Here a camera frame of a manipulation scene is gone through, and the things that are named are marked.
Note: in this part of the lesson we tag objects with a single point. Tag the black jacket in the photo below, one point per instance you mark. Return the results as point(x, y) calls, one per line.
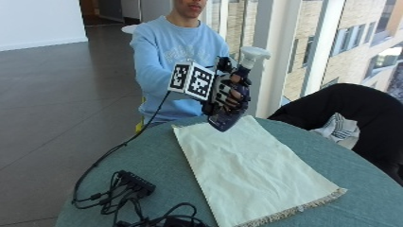
point(368, 116)

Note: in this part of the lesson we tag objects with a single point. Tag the cream fringed cloth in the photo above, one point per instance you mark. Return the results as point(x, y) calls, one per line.
point(247, 170)

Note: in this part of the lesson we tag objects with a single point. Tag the white round table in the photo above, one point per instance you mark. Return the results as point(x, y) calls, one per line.
point(129, 29)

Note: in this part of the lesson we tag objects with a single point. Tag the person in light blue sweatshirt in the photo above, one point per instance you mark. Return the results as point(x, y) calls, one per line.
point(167, 47)

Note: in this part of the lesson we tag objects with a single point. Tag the black power adapter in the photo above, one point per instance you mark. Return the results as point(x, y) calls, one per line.
point(178, 222)

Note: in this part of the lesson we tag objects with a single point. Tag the narrow white window post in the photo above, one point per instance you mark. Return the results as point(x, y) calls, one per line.
point(320, 41)

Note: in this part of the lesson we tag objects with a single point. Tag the white striped cloth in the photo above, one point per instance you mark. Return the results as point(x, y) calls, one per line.
point(337, 130)

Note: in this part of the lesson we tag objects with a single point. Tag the wide white window pillar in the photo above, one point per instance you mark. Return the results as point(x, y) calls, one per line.
point(272, 82)

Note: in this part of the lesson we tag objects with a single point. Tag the yellow chair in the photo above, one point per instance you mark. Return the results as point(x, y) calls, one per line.
point(139, 125)

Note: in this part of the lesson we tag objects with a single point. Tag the white marker cube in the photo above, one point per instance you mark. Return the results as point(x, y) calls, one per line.
point(190, 80)

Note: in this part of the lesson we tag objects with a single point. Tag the black hub box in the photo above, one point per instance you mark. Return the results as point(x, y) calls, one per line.
point(135, 184)

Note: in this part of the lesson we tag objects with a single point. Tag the teal tablecloth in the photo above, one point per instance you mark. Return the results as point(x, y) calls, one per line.
point(159, 157)

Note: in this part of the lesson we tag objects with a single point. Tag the dark blue spray bottle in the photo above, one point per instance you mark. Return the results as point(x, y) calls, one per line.
point(226, 121)

